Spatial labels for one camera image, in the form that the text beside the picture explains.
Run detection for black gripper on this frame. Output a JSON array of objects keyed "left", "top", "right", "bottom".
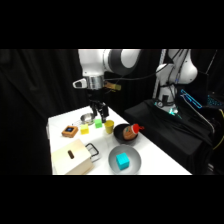
[{"left": 88, "top": 99, "right": 110, "bottom": 124}]

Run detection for light wooden drawer cabinet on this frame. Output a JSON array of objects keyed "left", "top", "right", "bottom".
[{"left": 50, "top": 138, "right": 96, "bottom": 176}]

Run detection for green cube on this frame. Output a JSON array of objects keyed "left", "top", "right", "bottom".
[{"left": 94, "top": 118, "right": 104, "bottom": 129}]

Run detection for yellow cup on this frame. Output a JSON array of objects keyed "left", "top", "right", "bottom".
[{"left": 104, "top": 120, "right": 116, "bottom": 135}]

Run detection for yellow cube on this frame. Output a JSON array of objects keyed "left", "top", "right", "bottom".
[{"left": 79, "top": 124, "right": 91, "bottom": 136}]

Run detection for black bowl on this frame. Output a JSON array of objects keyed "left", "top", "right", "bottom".
[{"left": 113, "top": 123, "right": 140, "bottom": 145}]

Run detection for orange block with blue square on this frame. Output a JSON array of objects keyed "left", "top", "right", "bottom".
[{"left": 61, "top": 125, "right": 80, "bottom": 138}]

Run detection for brown toy with red cap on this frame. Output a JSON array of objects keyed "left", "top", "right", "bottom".
[{"left": 122, "top": 123, "right": 145, "bottom": 141}]

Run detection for cyan cube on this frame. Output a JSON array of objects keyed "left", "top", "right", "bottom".
[{"left": 115, "top": 152, "right": 131, "bottom": 170}]

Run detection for grey round plate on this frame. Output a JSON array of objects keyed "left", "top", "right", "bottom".
[{"left": 108, "top": 144, "right": 143, "bottom": 175}]

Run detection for black curtain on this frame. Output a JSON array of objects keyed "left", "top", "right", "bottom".
[{"left": 0, "top": 49, "right": 224, "bottom": 176}]

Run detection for black cloth covered stand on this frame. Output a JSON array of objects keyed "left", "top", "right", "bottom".
[{"left": 123, "top": 98, "right": 215, "bottom": 176}]

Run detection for laptop with blue glow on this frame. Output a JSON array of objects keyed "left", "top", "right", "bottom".
[{"left": 179, "top": 71, "right": 224, "bottom": 110}]

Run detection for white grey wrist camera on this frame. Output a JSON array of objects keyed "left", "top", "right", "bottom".
[{"left": 72, "top": 79, "right": 88, "bottom": 90}]

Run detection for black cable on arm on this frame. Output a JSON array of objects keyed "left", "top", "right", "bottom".
[{"left": 105, "top": 49, "right": 188, "bottom": 88}]

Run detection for yellow cable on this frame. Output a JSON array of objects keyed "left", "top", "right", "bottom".
[{"left": 212, "top": 109, "right": 224, "bottom": 152}]

